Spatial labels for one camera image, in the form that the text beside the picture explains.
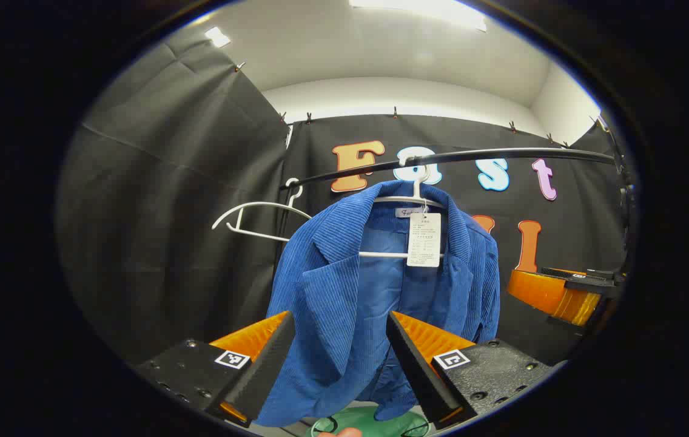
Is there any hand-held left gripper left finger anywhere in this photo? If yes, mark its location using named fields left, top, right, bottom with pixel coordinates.
left=135, top=311, right=297, bottom=429

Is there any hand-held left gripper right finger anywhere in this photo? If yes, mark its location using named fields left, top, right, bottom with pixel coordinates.
left=386, top=311, right=554, bottom=430

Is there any green laundry hamper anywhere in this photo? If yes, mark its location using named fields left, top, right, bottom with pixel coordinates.
left=311, top=405, right=430, bottom=437

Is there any blue corduroy jacket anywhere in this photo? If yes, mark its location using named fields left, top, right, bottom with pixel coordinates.
left=254, top=179, right=501, bottom=427

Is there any white hanger with jacket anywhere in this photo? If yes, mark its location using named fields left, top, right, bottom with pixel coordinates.
left=358, top=155, right=449, bottom=260

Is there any black clothes rack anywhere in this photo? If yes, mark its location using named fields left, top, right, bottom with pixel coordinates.
left=273, top=147, right=624, bottom=280

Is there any empty white hanger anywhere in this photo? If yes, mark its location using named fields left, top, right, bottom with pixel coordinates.
left=212, top=178, right=314, bottom=242

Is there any white paper garment tag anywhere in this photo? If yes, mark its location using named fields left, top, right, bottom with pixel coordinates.
left=406, top=212, right=442, bottom=268

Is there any black backdrop cloth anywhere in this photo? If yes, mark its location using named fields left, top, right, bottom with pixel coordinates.
left=56, top=27, right=633, bottom=365

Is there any large ceiling light panel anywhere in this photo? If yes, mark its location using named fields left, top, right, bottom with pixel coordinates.
left=349, top=0, right=488, bottom=32

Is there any small ceiling light panel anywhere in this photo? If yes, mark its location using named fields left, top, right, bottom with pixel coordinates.
left=205, top=26, right=232, bottom=49

